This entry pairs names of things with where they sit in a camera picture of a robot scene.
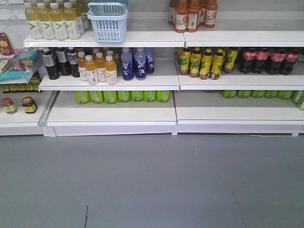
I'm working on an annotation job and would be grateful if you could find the light blue plastic basket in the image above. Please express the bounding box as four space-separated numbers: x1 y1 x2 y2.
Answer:
87 0 129 43

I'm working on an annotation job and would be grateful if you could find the blue sports drink bottle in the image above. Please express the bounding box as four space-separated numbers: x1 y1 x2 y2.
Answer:
134 47 147 80
121 47 133 81
144 47 154 74

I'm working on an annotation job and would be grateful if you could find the orange vitamin drink bottle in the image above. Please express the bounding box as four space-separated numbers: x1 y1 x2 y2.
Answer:
77 51 87 81
105 55 117 85
95 52 106 82
85 55 98 85

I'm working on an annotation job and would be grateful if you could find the yellow lemon tea bottle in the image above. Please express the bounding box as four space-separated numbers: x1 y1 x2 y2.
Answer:
190 47 202 78
210 47 224 80
178 47 191 75
199 47 213 80
223 47 238 74

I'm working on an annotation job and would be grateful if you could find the white shelf unit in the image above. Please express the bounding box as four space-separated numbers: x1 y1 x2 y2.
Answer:
0 10 304 137

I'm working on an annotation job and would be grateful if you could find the dark tea bottle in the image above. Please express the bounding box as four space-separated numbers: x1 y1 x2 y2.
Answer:
67 47 80 77
42 47 59 80
57 47 71 76

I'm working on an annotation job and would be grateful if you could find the orange C100 juice bottle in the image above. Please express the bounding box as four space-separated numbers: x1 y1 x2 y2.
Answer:
175 0 188 33
186 0 200 32
204 0 218 28

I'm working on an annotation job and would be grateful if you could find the teal snack bag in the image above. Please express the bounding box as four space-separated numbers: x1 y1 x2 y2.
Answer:
0 50 41 84

